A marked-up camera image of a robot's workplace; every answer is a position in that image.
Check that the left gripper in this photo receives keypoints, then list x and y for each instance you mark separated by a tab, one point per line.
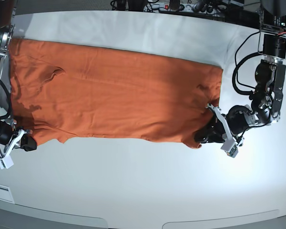
222	126

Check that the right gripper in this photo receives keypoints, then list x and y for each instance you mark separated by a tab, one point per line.
11	138

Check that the orange T-shirt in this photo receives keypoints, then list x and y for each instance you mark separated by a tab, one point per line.
61	91

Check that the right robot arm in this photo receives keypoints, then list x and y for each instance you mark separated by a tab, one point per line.
7	13

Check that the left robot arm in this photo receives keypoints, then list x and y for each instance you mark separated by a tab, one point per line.
266	97

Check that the white label panel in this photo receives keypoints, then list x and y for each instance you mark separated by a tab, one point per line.
6	195

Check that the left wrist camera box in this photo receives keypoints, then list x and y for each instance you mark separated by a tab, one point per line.
230	147

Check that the power strip with red switch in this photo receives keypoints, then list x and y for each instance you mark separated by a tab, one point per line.
161	7

